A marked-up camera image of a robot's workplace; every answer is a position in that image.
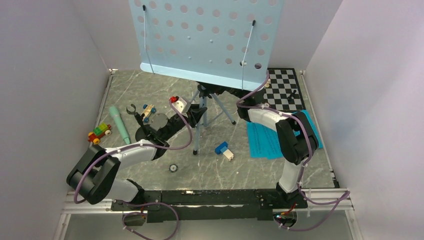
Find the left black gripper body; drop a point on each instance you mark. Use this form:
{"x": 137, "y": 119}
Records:
{"x": 177, "y": 123}

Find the black microphone stand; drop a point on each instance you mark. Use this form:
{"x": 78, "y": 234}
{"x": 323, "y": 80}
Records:
{"x": 139, "y": 122}

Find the green toy microphone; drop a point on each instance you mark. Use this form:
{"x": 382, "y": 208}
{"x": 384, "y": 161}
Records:
{"x": 116, "y": 116}

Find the light blue music stand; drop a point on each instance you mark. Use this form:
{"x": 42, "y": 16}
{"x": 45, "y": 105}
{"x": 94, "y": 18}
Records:
{"x": 224, "y": 45}

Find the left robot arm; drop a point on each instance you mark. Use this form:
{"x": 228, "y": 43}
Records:
{"x": 94, "y": 175}

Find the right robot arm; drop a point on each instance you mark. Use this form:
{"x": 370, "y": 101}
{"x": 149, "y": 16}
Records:
{"x": 295, "y": 135}

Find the beige toy cart blue wheels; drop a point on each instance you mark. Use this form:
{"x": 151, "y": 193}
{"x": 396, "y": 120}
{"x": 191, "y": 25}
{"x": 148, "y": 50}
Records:
{"x": 148, "y": 109}

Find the blue white toy brick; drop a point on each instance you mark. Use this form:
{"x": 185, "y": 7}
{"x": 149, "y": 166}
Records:
{"x": 223, "y": 149}

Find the blue white poker chip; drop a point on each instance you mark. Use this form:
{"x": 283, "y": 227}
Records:
{"x": 173, "y": 168}

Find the colourful brick toy car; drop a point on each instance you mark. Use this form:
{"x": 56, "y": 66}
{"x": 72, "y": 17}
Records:
{"x": 98, "y": 133}

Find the cream chess piece standing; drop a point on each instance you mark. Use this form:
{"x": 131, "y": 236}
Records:
{"x": 268, "y": 83}

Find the black white chessboard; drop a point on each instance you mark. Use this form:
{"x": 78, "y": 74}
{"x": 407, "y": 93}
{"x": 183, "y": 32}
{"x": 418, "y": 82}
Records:
{"x": 283, "y": 82}

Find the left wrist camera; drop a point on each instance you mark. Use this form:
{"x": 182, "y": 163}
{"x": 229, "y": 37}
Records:
{"x": 181, "y": 104}

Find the black base frame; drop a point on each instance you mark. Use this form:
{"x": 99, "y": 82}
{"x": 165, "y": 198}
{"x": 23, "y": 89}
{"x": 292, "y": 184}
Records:
{"x": 259, "y": 204}

